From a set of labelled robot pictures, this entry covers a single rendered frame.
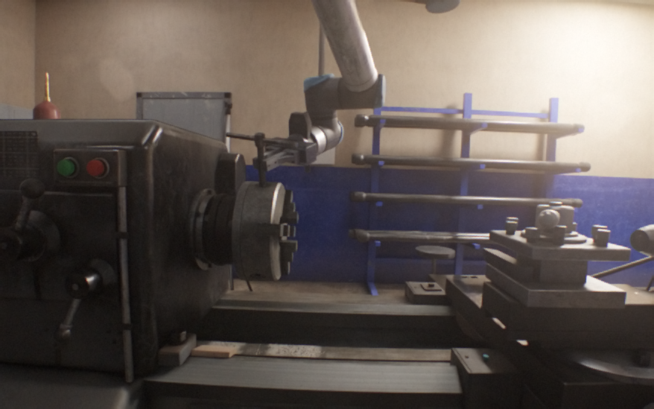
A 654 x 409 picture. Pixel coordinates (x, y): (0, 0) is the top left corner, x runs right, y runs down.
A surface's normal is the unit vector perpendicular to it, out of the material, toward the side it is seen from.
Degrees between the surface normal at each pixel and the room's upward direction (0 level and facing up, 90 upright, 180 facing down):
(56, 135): 45
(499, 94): 90
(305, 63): 90
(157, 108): 90
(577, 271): 90
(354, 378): 36
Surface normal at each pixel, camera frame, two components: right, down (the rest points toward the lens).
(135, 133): 0.01, -0.65
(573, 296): -0.05, 0.08
